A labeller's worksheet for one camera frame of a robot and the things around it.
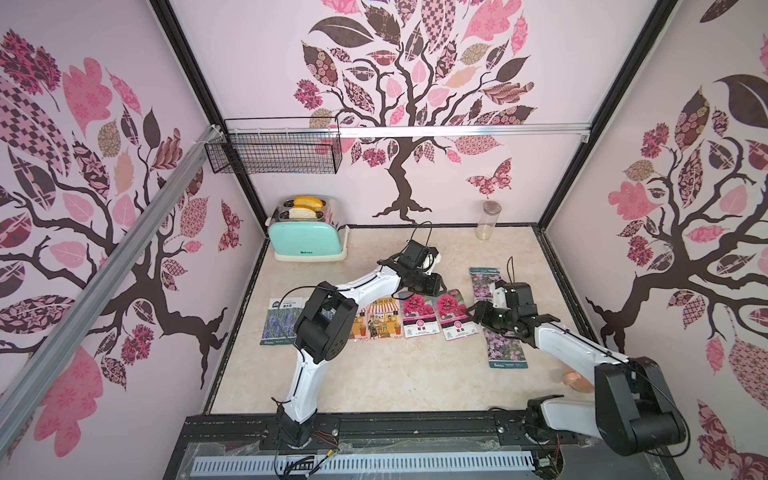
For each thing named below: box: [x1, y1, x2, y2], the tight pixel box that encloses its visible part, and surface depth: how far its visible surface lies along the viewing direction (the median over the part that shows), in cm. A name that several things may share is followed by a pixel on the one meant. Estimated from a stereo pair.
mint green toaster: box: [265, 196, 350, 262], surface depth 104 cm
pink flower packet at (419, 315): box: [402, 293, 441, 338], surface depth 97 cm
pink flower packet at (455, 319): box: [437, 288, 479, 341], surface depth 96 cm
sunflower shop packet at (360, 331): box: [350, 308, 369, 341], surface depth 94 cm
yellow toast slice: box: [293, 196, 323, 212], surface depth 102 cm
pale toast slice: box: [289, 207, 317, 219], surface depth 102 cm
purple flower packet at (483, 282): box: [469, 267, 502, 303], surface depth 106 cm
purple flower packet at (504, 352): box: [483, 327, 529, 369], surface depth 87 cm
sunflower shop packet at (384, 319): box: [367, 297, 403, 340], surface depth 95 cm
